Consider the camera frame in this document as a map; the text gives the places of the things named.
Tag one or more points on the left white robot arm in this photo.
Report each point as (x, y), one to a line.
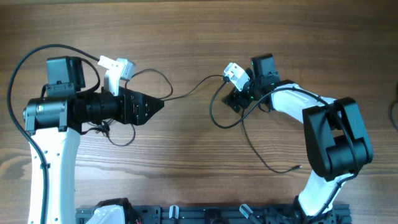
(54, 124)

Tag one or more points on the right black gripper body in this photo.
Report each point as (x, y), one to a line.
(241, 96)

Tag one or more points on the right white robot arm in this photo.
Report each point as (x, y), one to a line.
(336, 140)

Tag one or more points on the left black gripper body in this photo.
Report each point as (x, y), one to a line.
(125, 106)

